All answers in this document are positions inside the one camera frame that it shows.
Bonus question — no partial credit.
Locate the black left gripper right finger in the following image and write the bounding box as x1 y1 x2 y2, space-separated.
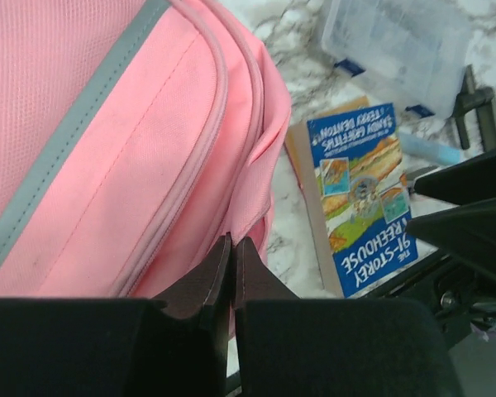
232 237 298 309

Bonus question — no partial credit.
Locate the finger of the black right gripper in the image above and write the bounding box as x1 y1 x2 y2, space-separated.
414 148 496 205
407 198 496 283

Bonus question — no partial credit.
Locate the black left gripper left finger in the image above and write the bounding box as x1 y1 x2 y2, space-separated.
157 234 232 396

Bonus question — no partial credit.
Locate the blue treehouse book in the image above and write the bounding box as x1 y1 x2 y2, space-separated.
307 103 418 298

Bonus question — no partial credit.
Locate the pink student backpack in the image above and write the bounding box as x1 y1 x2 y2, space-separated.
0 1 291 298

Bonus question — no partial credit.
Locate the clear plastic bag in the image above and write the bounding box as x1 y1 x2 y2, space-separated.
314 0 472 119

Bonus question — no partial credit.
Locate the black metal clamp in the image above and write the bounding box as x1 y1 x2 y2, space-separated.
452 65 496 152

